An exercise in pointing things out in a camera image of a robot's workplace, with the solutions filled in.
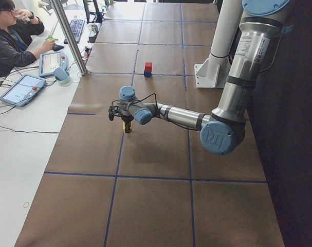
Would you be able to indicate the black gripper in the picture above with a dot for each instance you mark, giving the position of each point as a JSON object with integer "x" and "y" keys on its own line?
{"x": 126, "y": 120}

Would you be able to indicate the yellow wooden block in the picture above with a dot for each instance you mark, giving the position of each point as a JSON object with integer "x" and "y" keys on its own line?
{"x": 127, "y": 127}

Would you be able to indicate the blue wooden block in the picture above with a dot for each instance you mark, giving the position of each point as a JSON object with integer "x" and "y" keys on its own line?
{"x": 147, "y": 74}

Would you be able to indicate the red wooden block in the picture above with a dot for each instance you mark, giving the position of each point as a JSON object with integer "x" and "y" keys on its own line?
{"x": 148, "y": 67}

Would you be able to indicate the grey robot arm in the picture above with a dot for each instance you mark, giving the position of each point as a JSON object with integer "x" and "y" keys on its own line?
{"x": 242, "y": 36}

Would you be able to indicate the light blue tape roll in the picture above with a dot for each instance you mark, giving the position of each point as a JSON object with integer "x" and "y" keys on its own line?
{"x": 62, "y": 76}

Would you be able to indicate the far teach pendant tablet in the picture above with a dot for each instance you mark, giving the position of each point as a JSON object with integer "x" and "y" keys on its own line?
{"x": 49, "y": 62}

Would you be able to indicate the teach pendant tablet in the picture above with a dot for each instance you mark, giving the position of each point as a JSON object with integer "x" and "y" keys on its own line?
{"x": 23, "y": 91}
{"x": 49, "y": 62}

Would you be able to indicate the metal cup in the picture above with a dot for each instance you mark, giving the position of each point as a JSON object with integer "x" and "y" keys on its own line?
{"x": 94, "y": 28}

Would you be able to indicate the black computer mouse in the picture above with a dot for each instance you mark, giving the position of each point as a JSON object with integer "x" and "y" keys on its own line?
{"x": 57, "y": 47}

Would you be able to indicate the near teach pendant tablet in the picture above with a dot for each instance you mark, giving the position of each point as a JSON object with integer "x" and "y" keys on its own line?
{"x": 23, "y": 91}

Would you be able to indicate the black keyboard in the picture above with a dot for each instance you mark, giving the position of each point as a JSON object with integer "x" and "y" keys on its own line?
{"x": 77, "y": 27}

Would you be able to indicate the green plastic part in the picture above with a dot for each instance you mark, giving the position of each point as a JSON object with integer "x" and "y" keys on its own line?
{"x": 51, "y": 38}

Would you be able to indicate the person in black jacket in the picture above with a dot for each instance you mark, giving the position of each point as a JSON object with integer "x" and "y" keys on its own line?
{"x": 17, "y": 26}

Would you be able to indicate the aluminium frame post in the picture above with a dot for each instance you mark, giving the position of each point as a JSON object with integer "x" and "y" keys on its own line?
{"x": 60, "y": 13}

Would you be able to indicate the white camera stand post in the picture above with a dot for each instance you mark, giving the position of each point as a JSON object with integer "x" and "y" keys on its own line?
{"x": 215, "y": 69}

